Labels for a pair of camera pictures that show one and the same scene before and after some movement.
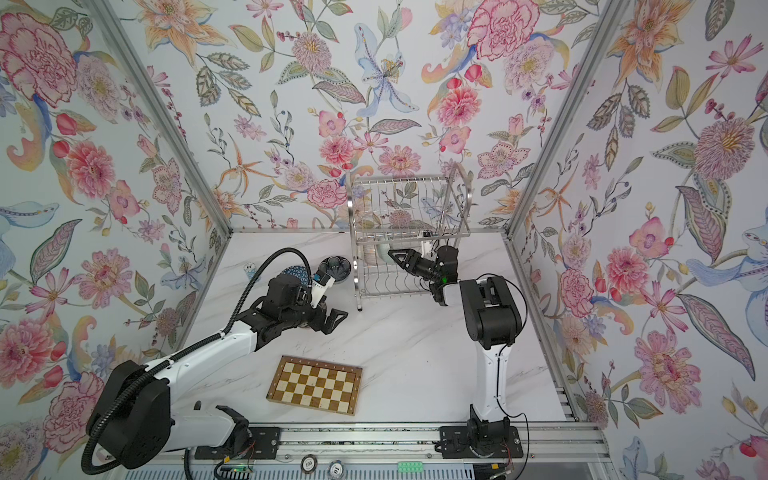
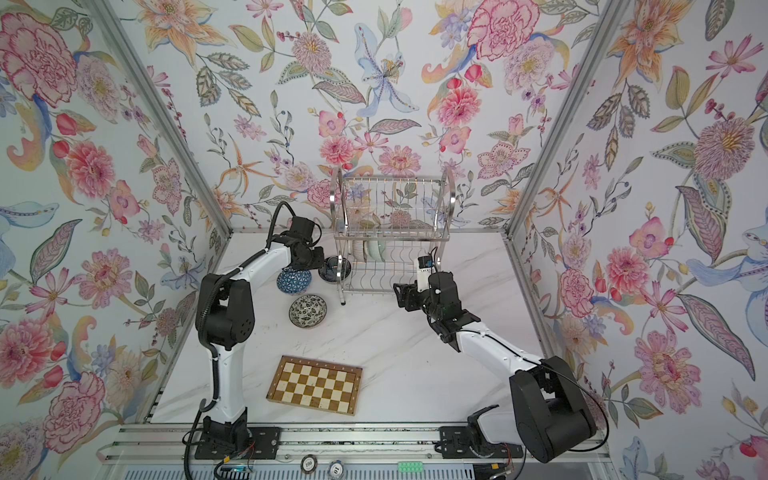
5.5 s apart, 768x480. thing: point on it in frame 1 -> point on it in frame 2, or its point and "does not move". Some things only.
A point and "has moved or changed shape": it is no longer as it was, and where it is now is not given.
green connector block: (410, 467) does not move
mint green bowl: (383, 250) has moved or changed shape
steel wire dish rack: (403, 212) has moved or changed shape
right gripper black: (413, 262) -> (410, 294)
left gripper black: (318, 324) -> (318, 258)
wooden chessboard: (316, 384) does not move
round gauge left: (309, 463) does not move
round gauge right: (336, 469) does not move
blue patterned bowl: (297, 271) does not move
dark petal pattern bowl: (336, 267) does not move
